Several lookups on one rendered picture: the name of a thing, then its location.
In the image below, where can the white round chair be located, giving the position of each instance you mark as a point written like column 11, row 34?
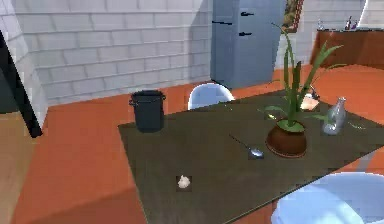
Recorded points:
column 208, row 96
column 336, row 203

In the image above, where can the black trash bin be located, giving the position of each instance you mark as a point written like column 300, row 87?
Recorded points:
column 148, row 113

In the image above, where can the dark olive dining table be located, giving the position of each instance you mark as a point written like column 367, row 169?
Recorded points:
column 206, row 156

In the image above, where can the white garlic bulb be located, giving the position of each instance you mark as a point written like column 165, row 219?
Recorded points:
column 183, row 182

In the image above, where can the silver spoon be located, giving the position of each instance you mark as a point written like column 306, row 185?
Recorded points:
column 253, row 151

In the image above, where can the blue-grey fridge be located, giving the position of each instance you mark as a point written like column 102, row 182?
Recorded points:
column 245, row 50

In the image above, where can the green plant in brown pot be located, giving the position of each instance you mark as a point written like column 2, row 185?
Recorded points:
column 289, row 133

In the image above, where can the clear glass bottle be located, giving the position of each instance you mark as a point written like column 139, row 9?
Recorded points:
column 335, row 118

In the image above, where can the silver fork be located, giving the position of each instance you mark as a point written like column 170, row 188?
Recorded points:
column 356, row 125

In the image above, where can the brown wooden counter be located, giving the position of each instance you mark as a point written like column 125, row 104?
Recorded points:
column 353, row 48

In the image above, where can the dark bottle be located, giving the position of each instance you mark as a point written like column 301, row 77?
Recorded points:
column 348, row 23

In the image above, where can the framed wall picture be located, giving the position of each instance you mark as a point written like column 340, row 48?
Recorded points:
column 292, row 15

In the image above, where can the black door frame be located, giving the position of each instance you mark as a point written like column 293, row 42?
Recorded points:
column 16, row 90

